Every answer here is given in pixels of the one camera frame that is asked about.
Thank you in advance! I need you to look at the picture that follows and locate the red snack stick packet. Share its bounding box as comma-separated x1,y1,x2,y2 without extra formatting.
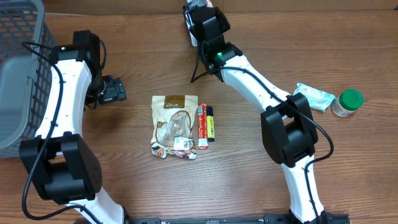
198,103,209,150

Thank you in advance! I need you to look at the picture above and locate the brown snack pouch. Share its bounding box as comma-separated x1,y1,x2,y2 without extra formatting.
150,95,198,160

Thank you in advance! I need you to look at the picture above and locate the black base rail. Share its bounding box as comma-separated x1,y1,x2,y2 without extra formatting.
125,212,351,224

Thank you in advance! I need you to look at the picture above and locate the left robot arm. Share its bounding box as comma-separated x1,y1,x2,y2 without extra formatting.
19,30,132,223

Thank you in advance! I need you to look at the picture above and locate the grey plastic mesh basket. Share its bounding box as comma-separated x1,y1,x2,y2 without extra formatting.
1,0,56,159

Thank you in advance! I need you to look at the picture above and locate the teal tissue pack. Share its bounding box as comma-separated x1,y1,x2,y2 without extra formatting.
294,83,335,112

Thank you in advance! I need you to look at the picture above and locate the yellow highlighter marker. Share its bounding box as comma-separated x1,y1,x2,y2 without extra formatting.
206,106,215,142

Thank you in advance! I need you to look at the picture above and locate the instant noodle cup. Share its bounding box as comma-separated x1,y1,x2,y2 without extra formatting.
331,89,364,117

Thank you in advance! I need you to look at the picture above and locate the orange tissue pack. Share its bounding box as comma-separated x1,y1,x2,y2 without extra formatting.
205,0,213,7

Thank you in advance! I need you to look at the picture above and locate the white barcode scanner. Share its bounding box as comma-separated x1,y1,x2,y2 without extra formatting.
187,22,198,47

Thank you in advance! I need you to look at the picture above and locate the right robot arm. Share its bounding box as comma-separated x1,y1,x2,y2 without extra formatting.
183,1,325,223

